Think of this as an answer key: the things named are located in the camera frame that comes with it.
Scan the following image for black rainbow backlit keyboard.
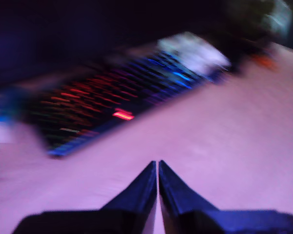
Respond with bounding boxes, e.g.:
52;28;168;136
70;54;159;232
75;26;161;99
21;48;218;158

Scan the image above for white crumpled tissue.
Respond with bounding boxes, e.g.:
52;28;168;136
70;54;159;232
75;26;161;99
157;31;231;75

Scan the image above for blue and white box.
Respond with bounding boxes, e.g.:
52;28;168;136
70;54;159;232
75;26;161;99
0;87;25;124

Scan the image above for large black dark-screen monitor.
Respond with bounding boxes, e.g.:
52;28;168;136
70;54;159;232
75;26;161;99
0;0;225;88

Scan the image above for green leafy potted plant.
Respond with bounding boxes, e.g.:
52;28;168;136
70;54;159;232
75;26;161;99
224;0;293;49

